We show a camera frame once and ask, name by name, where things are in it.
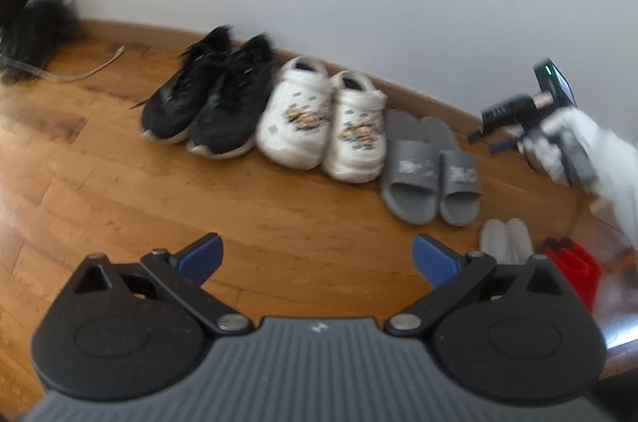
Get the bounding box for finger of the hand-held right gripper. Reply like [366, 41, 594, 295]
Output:
[488, 137, 523, 155]
[467, 125, 500, 142]

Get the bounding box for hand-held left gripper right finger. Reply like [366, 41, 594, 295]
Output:
[386, 234, 565, 336]

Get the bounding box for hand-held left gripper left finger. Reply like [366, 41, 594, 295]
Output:
[74, 233, 255, 336]

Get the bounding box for grey slide sandal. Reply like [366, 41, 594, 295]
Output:
[381, 108, 442, 225]
[423, 116, 482, 228]

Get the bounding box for white clog with charms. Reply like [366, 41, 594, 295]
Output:
[321, 70, 388, 184]
[255, 55, 334, 170]

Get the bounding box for black sneaker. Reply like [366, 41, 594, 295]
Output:
[140, 25, 233, 145]
[186, 33, 276, 160]

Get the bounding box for person's right hand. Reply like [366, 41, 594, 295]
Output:
[518, 107, 621, 206]

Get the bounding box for red fabric item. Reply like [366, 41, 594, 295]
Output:
[542, 236, 603, 311]

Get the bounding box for black bag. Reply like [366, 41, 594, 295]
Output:
[0, 0, 87, 85]

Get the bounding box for white cable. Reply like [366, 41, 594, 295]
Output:
[4, 45, 128, 82]

